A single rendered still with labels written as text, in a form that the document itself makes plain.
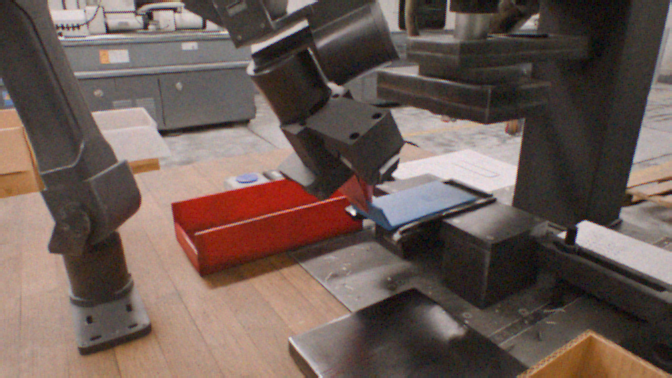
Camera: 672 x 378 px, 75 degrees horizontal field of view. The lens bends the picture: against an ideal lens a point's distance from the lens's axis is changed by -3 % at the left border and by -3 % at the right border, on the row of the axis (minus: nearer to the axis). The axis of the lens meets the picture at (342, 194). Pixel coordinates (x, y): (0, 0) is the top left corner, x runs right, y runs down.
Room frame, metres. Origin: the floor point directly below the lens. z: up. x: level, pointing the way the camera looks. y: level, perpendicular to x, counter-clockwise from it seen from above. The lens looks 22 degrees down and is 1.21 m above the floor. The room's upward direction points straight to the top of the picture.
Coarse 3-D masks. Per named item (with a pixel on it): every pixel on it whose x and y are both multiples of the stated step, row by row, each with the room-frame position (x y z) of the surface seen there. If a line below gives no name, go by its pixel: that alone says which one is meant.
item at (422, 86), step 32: (480, 32) 0.51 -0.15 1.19; (448, 64) 0.47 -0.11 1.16; (480, 64) 0.48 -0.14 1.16; (512, 64) 0.51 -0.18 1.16; (384, 96) 0.57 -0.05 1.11; (416, 96) 0.52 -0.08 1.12; (448, 96) 0.48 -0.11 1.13; (480, 96) 0.45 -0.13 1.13; (512, 96) 0.46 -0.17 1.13; (544, 96) 0.49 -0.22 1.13; (512, 128) 0.50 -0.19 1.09
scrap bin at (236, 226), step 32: (224, 192) 0.62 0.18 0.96; (256, 192) 0.65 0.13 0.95; (288, 192) 0.68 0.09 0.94; (192, 224) 0.60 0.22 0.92; (224, 224) 0.62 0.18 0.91; (256, 224) 0.53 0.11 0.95; (288, 224) 0.55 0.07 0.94; (320, 224) 0.58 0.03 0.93; (352, 224) 0.61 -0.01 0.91; (192, 256) 0.51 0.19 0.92; (224, 256) 0.50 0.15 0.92; (256, 256) 0.53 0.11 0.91
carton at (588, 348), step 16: (592, 336) 0.29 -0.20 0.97; (560, 352) 0.27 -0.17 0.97; (576, 352) 0.28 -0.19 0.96; (592, 352) 0.29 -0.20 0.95; (608, 352) 0.28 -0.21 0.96; (624, 352) 0.27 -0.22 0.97; (544, 368) 0.26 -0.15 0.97; (560, 368) 0.27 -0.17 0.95; (576, 368) 0.28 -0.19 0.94; (592, 368) 0.28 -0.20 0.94; (608, 368) 0.27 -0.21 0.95; (624, 368) 0.26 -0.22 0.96; (640, 368) 0.26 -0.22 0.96; (656, 368) 0.25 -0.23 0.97
